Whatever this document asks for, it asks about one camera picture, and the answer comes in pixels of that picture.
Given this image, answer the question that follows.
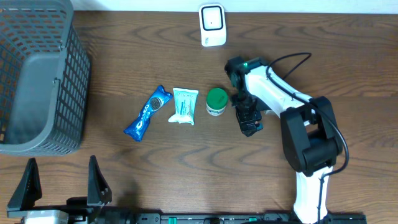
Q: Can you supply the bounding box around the mint green wipes pack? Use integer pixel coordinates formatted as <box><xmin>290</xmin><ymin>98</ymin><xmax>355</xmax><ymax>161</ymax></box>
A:
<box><xmin>168</xmin><ymin>87</ymin><xmax>199</xmax><ymax>126</ymax></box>

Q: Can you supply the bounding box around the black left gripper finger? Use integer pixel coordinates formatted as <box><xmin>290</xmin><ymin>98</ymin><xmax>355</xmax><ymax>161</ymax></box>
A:
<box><xmin>87</xmin><ymin>155</ymin><xmax>112</xmax><ymax>207</ymax></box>
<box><xmin>7</xmin><ymin>158</ymin><xmax>42</xmax><ymax>212</ymax></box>

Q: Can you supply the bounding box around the green lid white jar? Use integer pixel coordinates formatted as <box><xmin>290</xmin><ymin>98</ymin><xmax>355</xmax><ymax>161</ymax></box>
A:
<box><xmin>206</xmin><ymin>88</ymin><xmax>228</xmax><ymax>116</ymax></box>

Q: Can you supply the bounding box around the blue Oreo cookie pack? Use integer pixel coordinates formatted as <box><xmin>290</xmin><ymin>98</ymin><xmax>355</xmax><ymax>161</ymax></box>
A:
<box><xmin>124</xmin><ymin>85</ymin><xmax>173</xmax><ymax>142</ymax></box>

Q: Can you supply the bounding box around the grey plastic mesh basket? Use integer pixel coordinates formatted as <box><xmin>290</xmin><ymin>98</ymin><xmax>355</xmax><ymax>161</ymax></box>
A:
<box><xmin>1</xmin><ymin>0</ymin><xmax>91</xmax><ymax>156</ymax></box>

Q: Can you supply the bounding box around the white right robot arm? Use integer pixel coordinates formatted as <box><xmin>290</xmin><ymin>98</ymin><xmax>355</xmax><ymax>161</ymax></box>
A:
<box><xmin>224</xmin><ymin>57</ymin><xmax>348</xmax><ymax>223</ymax></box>

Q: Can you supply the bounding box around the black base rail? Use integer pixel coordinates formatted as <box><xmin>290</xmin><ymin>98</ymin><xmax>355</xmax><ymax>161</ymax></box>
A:
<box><xmin>129</xmin><ymin>212</ymin><xmax>367</xmax><ymax>224</ymax></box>

